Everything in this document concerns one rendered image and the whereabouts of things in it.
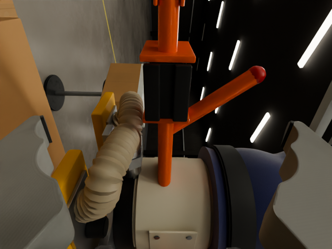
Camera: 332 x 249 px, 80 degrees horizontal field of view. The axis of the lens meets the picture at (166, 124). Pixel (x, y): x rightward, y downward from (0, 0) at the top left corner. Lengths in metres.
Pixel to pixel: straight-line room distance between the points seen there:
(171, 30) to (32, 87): 0.38
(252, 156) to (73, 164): 0.29
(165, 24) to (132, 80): 1.94
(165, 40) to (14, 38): 0.35
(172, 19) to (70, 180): 0.21
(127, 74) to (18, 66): 1.80
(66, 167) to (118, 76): 2.00
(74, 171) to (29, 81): 0.30
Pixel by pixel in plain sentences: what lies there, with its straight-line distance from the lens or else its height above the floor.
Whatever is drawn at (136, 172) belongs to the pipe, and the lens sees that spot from 0.35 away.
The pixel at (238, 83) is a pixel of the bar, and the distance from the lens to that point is 0.28.
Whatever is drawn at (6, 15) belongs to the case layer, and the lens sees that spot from 1.20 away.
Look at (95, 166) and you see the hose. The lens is 0.23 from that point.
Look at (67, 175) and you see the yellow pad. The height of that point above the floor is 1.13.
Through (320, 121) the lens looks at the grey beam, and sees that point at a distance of 3.01.
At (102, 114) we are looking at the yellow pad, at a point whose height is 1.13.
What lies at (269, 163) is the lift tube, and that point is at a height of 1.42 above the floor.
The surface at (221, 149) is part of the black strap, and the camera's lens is 0.38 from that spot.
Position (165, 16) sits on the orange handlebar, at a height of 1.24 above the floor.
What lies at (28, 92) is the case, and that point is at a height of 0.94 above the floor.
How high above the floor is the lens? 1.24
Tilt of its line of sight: 1 degrees up
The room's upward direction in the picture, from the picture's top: 91 degrees clockwise
